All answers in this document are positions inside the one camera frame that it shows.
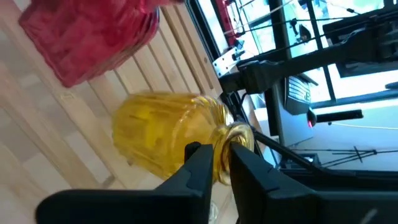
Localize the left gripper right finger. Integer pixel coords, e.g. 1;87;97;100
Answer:
229;142;398;224

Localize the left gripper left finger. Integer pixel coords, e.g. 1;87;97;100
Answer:
35;141;215;224

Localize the yellow ribbed glass vase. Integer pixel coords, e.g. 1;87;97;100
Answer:
111;91;256;187

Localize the red square ribbed glass vase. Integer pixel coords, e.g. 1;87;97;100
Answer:
17;0;186;88

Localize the wooden slatted shelf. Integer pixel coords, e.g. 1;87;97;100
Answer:
0;0;225;200

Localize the black grille device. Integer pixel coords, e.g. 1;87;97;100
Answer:
283;74;320;116

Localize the black desk leg stand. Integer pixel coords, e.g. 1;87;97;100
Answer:
219;6;398;94

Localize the silver frame bracket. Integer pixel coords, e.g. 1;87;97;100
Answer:
213;46;240;78

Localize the black metal table frame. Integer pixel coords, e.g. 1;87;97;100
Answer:
186;0;398;190

